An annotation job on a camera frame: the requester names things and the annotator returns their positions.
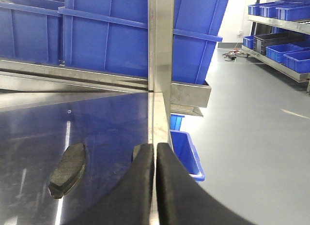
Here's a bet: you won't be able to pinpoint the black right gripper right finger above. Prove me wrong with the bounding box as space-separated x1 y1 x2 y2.
156 143 251 225

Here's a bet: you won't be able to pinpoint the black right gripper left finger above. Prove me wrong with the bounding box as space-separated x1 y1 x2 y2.
66 143 154 225

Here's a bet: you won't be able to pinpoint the dark grey brake pad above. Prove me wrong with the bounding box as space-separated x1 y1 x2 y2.
48 143 87 199

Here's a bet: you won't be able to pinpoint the blue bin under table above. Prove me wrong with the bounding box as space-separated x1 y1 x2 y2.
170 114 205 182

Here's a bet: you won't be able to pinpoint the large blue bin right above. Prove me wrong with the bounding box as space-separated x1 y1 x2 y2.
59 0 229 84

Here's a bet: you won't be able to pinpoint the large blue bin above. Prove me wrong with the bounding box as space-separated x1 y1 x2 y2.
0 0 64 65
59 0 229 84

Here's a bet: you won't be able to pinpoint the black crate on shelf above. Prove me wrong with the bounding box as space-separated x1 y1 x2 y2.
253 31 304 56

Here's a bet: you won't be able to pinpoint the steel shelf with bins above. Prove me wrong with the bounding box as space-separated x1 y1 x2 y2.
242 0 310 82

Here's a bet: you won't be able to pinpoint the large blue bin left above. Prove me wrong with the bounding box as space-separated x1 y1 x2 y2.
0 0 64 65

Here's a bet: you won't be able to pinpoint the steel rack frame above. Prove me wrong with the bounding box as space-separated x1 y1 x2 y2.
0 0 211 145

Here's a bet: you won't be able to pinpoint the cables on floor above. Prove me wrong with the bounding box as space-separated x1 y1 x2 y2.
222 48 250 61

